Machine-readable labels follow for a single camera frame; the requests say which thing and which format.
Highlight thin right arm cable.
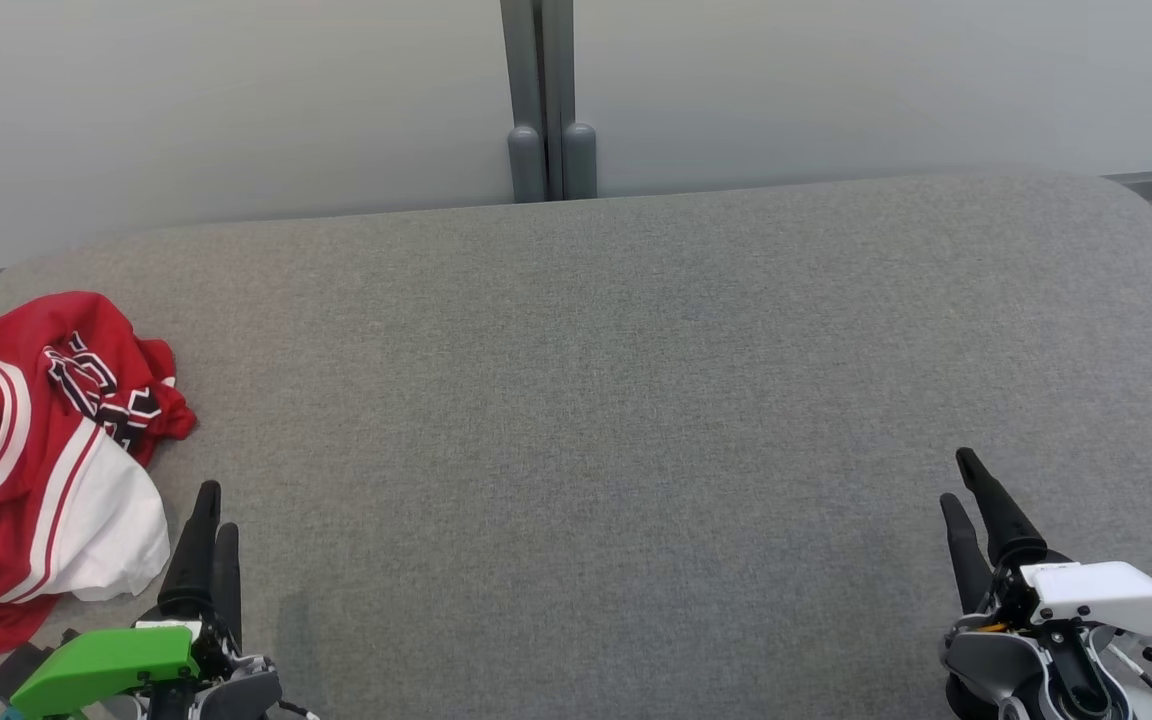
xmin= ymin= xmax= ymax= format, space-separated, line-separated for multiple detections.
xmin=1108 ymin=645 xmax=1152 ymax=720

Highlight red jersey shirt white sleeves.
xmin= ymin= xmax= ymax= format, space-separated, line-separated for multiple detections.
xmin=0 ymin=291 xmax=199 ymax=613

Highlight grey fabric sofa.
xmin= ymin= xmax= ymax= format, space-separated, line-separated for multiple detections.
xmin=0 ymin=172 xmax=1152 ymax=720

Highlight grey partition post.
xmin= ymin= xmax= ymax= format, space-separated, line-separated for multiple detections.
xmin=500 ymin=0 xmax=549 ymax=204
xmin=542 ymin=0 xmax=598 ymax=201

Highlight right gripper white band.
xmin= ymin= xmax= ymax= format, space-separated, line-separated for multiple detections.
xmin=940 ymin=447 xmax=1152 ymax=642

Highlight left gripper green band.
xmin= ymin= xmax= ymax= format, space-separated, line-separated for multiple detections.
xmin=11 ymin=480 xmax=243 ymax=720

